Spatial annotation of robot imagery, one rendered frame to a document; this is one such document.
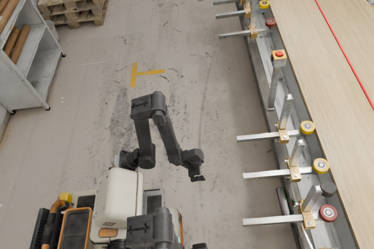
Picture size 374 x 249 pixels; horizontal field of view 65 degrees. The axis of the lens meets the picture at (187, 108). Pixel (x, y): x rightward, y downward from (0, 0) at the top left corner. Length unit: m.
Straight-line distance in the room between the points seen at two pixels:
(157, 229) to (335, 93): 1.53
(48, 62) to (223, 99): 2.17
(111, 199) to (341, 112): 1.42
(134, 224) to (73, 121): 2.57
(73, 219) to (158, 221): 0.98
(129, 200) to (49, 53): 3.12
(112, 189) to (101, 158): 1.80
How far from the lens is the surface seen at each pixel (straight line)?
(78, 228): 1.75
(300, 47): 2.33
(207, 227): 2.52
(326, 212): 1.67
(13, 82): 3.38
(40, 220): 1.82
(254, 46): 2.60
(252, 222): 1.63
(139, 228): 0.88
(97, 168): 2.95
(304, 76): 2.12
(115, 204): 1.18
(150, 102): 1.06
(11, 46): 3.68
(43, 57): 4.09
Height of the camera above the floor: 2.43
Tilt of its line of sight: 53 degrees down
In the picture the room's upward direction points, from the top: 12 degrees counter-clockwise
